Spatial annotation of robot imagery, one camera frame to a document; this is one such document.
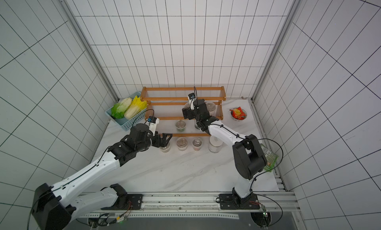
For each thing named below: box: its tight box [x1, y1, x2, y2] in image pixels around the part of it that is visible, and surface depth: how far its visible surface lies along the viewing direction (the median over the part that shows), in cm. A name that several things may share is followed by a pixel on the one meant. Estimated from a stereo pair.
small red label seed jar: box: [191, 137, 203, 152], surface depth 90 cm
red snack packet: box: [229, 106, 247, 120], surface depth 105 cm
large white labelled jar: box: [207, 135, 224, 154], surface depth 87 cm
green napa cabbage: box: [111, 97, 132, 119], surface depth 104 cm
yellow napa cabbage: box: [124, 95, 148, 120], surface depth 108 cm
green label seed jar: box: [174, 119, 187, 133], surface depth 97 cm
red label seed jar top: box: [176, 136, 189, 152], surface depth 90 cm
